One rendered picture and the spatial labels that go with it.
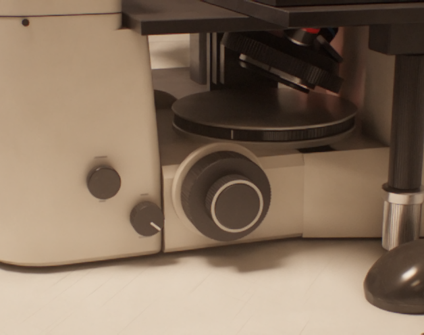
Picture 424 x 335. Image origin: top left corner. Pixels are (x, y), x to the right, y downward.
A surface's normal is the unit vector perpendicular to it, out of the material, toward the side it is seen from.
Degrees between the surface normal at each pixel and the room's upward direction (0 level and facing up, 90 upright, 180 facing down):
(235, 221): 90
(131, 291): 0
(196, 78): 90
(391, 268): 41
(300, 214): 90
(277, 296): 0
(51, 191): 90
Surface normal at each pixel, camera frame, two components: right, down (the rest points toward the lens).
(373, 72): -0.95, 0.09
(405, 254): -0.40, -0.82
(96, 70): 0.31, 0.27
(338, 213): -0.01, 0.28
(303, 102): 0.00, -0.96
